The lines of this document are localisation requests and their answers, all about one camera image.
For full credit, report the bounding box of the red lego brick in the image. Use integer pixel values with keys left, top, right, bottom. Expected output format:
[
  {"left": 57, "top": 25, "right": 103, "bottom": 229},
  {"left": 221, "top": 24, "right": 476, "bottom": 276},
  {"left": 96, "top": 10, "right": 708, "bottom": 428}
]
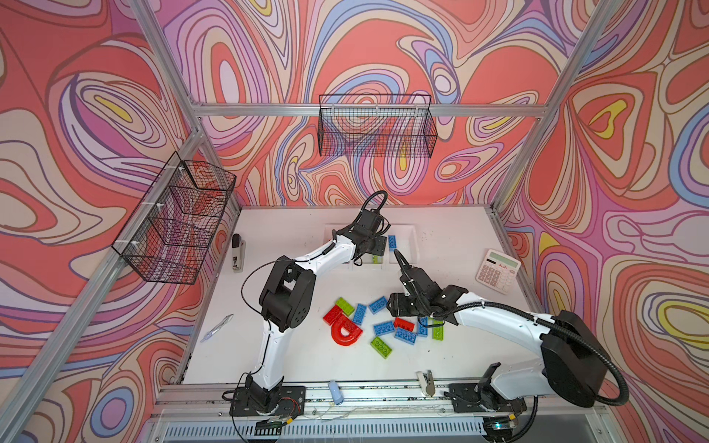
[
  {"left": 393, "top": 317, "right": 415, "bottom": 332},
  {"left": 323, "top": 306, "right": 343, "bottom": 326}
]

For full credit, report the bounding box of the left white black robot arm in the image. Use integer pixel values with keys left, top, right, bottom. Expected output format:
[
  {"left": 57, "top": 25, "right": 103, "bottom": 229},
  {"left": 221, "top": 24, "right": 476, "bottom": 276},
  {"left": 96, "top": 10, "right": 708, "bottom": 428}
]
[{"left": 223, "top": 190, "right": 391, "bottom": 417}]

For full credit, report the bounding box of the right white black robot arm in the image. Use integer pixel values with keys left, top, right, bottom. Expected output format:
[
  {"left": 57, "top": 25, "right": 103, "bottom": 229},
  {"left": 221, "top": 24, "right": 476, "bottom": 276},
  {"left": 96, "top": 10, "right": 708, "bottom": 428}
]
[{"left": 387, "top": 251, "right": 630, "bottom": 411}]

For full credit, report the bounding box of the white three-compartment bin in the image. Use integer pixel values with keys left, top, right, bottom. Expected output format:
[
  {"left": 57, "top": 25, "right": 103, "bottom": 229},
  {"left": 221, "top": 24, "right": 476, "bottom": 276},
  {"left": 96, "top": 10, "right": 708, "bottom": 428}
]
[{"left": 337, "top": 224, "right": 419, "bottom": 271}]

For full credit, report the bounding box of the red arch lego piece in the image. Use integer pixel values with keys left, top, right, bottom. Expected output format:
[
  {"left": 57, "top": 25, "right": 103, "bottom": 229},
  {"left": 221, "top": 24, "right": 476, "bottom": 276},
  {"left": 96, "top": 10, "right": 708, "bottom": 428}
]
[{"left": 330, "top": 316, "right": 363, "bottom": 346}]

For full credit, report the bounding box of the white pink calculator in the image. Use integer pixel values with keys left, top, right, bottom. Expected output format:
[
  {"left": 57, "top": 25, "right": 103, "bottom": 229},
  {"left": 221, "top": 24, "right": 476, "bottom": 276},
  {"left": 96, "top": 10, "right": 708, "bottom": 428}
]
[{"left": 476, "top": 249, "right": 522, "bottom": 295}]

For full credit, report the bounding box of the white black remote device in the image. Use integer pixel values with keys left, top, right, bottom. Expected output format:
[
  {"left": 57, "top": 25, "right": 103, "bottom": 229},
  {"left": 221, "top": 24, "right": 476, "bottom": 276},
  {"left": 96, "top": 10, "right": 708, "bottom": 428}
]
[{"left": 231, "top": 234, "right": 246, "bottom": 272}]

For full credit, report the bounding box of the silver pen on table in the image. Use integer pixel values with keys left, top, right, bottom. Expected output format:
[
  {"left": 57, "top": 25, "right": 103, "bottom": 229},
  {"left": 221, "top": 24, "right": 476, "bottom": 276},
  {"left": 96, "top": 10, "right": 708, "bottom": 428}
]
[{"left": 201, "top": 314, "right": 234, "bottom": 343}]

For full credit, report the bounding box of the beige clip on rail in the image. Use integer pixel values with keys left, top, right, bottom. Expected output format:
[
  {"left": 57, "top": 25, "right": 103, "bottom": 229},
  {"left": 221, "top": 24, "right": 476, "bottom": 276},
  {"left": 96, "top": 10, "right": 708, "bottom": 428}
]
[{"left": 417, "top": 370, "right": 436, "bottom": 398}]

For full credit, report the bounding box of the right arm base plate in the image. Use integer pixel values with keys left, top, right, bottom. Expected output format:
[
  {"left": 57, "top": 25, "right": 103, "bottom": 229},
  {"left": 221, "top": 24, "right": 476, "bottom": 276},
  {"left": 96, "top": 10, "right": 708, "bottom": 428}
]
[{"left": 443, "top": 383, "right": 527, "bottom": 415}]

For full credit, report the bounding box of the black wire basket back wall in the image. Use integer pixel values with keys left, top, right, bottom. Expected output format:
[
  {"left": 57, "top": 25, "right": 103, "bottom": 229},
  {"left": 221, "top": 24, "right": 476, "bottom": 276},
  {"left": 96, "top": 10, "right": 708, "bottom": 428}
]
[{"left": 317, "top": 93, "right": 439, "bottom": 159}]

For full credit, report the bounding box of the black wire basket wall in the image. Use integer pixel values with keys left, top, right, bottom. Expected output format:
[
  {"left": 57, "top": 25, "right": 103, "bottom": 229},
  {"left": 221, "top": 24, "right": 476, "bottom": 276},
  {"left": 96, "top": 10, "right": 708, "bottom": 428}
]
[
  {"left": 112, "top": 153, "right": 236, "bottom": 284},
  {"left": 317, "top": 93, "right": 439, "bottom": 159}
]

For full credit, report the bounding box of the light blue cylinder on rail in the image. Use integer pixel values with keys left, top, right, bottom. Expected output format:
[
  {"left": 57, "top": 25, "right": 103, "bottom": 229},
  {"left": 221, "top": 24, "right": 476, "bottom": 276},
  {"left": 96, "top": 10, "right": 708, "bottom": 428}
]
[{"left": 328, "top": 380, "right": 345, "bottom": 405}]

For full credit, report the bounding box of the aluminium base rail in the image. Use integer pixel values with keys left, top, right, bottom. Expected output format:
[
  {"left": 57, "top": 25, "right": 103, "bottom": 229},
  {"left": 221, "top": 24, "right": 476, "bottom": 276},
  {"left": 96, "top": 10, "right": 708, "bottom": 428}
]
[{"left": 151, "top": 378, "right": 602, "bottom": 427}]

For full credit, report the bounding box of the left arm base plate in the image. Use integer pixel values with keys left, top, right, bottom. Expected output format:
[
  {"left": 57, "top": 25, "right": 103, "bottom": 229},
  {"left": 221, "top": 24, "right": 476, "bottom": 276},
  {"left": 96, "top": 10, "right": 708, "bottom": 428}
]
[{"left": 222, "top": 384, "right": 306, "bottom": 418}]

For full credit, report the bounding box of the black wire basket left wall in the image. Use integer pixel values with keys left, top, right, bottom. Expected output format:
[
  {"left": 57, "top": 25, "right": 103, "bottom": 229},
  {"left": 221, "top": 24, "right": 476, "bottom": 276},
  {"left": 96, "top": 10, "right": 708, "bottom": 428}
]
[{"left": 112, "top": 153, "right": 236, "bottom": 284}]

